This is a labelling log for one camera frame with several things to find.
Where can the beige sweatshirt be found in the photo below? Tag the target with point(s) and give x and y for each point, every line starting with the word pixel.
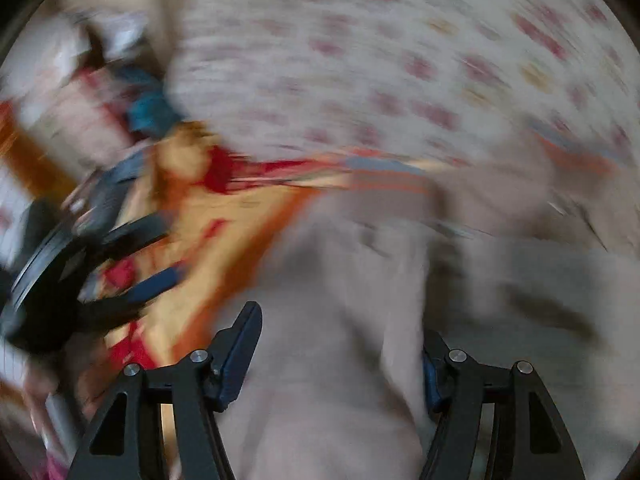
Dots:
pixel 325 285

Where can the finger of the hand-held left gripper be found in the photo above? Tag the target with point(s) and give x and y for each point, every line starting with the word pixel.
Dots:
pixel 142 230
pixel 157 280

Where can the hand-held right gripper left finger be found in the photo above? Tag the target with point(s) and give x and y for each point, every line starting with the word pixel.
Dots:
pixel 240 355

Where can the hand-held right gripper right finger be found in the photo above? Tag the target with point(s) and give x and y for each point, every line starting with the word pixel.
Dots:
pixel 432 380

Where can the floral bedsheet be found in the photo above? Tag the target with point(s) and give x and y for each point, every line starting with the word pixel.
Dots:
pixel 350 60

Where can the orange patterned blanket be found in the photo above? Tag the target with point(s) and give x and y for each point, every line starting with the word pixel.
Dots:
pixel 225 240

